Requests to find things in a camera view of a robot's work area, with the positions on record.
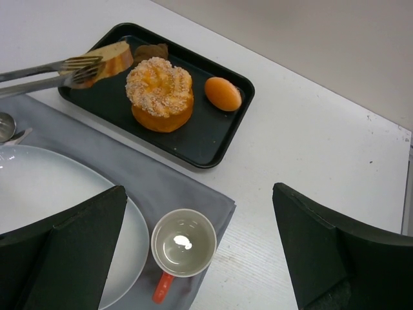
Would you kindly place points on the brown chocolate pastry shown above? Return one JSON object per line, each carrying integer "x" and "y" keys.
{"x": 145, "y": 52}

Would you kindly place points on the small orange round bun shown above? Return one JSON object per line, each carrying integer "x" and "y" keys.
{"x": 222, "y": 94}

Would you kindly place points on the yellow bread slice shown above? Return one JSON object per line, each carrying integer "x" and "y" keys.
{"x": 98, "y": 64}

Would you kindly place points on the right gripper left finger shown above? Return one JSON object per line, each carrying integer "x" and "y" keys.
{"x": 62, "y": 261}

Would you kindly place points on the silver spoon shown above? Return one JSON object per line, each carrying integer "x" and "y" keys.
{"x": 7, "y": 127}

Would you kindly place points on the orange mug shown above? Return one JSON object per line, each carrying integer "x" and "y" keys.
{"x": 183, "y": 244}

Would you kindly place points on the grey cloth placemat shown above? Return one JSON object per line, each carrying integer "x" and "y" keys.
{"x": 156, "y": 188}

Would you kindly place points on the large orange sugared bun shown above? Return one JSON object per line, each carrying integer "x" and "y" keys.
{"x": 161, "y": 95}

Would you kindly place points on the white oval plate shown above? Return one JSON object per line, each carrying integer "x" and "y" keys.
{"x": 37, "y": 183}

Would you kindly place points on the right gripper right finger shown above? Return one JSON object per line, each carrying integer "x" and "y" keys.
{"x": 337, "y": 262}

